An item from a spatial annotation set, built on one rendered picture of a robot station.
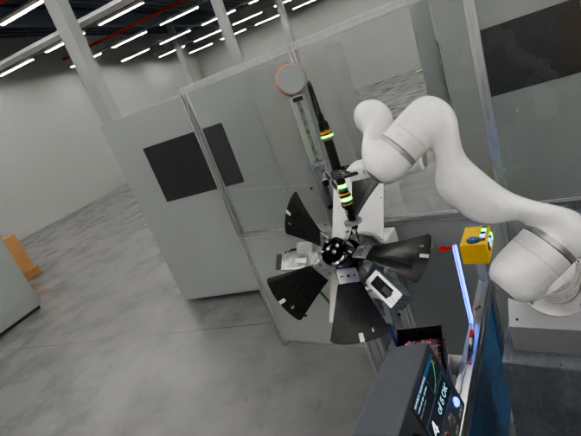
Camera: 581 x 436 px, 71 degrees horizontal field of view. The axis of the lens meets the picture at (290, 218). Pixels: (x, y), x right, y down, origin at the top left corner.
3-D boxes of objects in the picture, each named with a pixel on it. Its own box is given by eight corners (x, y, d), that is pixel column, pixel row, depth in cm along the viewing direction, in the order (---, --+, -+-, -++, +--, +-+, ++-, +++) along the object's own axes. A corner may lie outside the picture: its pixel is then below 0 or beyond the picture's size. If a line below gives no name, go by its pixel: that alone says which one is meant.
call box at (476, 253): (469, 248, 180) (464, 227, 177) (494, 246, 175) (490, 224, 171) (463, 267, 168) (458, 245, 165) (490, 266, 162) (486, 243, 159)
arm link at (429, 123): (534, 279, 98) (586, 229, 95) (558, 292, 86) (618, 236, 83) (375, 144, 101) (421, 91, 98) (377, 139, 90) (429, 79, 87)
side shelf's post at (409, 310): (425, 374, 251) (392, 257, 225) (431, 375, 248) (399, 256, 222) (424, 379, 248) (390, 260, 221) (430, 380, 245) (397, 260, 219)
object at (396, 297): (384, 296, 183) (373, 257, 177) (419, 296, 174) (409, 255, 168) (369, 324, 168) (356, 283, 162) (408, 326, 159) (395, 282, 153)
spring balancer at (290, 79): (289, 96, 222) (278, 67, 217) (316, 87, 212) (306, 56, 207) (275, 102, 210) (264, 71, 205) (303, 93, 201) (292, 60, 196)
